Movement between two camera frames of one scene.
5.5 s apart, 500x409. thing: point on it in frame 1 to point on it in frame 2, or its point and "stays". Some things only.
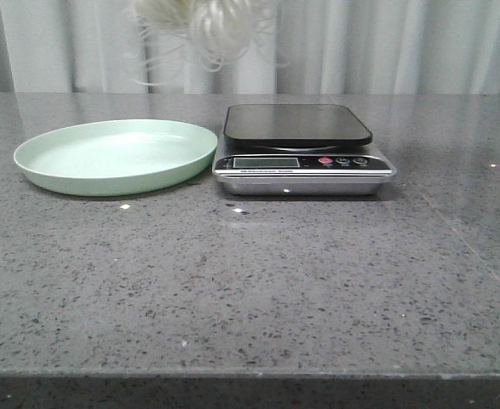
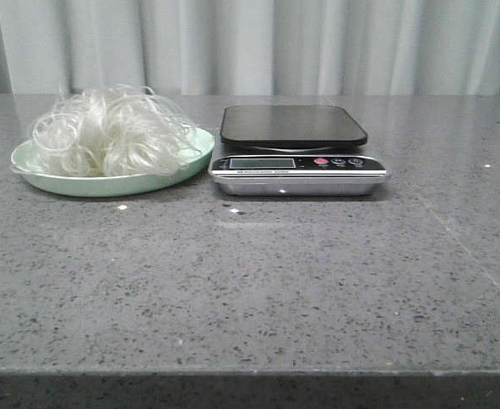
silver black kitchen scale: (300, 150) stays
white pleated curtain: (328, 47) stays
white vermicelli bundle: (210, 34) to (111, 130)
